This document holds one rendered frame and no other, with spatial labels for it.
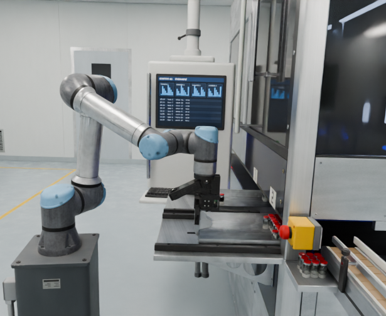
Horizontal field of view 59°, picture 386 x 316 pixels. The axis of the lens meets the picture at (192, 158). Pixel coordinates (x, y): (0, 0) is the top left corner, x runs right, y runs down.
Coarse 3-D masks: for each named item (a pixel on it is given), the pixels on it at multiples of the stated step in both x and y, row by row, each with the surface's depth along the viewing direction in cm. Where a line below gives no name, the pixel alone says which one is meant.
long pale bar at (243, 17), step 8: (240, 16) 165; (240, 24) 165; (240, 32) 166; (240, 40) 166; (240, 48) 167; (240, 56) 167; (240, 64) 168; (240, 72) 169; (240, 80) 169; (240, 88) 170; (240, 96) 171; (240, 104) 172
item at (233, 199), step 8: (224, 192) 168; (232, 192) 168; (240, 192) 168; (248, 192) 168; (256, 192) 168; (224, 200) 161; (232, 200) 162; (240, 200) 162; (248, 200) 163; (256, 200) 163; (224, 208) 143; (232, 208) 143; (240, 208) 143; (248, 208) 143; (256, 208) 143; (264, 208) 143; (272, 208) 143
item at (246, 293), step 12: (228, 264) 245; (240, 264) 190; (228, 276) 243; (240, 276) 189; (240, 288) 187; (252, 288) 153; (240, 300) 186; (252, 300) 153; (312, 300) 106; (324, 300) 107; (336, 300) 107; (240, 312) 185; (252, 312) 152; (264, 312) 128; (300, 312) 107; (312, 312) 107; (324, 312) 107; (336, 312) 107
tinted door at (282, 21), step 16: (272, 0) 134; (288, 0) 111; (272, 16) 133; (288, 16) 111; (272, 32) 132; (288, 32) 110; (272, 48) 132; (288, 48) 110; (272, 64) 131; (288, 64) 109; (272, 80) 130; (288, 80) 109; (272, 96) 129; (288, 96) 108; (272, 112) 129; (272, 128) 128
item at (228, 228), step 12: (216, 216) 135; (228, 216) 135; (240, 216) 135; (252, 216) 135; (204, 228) 127; (216, 228) 127; (228, 228) 127; (240, 228) 128; (252, 228) 128; (204, 240) 110; (216, 240) 110; (228, 240) 110; (240, 240) 110; (252, 240) 110; (264, 240) 110; (276, 240) 110
